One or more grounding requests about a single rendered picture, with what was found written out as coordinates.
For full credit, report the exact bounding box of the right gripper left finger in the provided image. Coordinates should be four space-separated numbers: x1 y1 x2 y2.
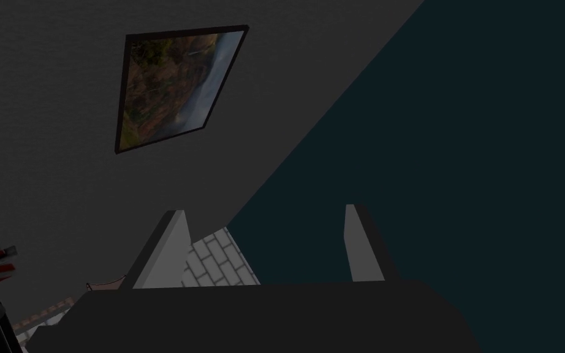
119 209 192 290

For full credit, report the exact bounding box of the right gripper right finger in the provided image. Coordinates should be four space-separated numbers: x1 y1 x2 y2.
343 203 402 283

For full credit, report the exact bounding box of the framed landscape picture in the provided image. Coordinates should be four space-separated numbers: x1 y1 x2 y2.
114 24 251 155

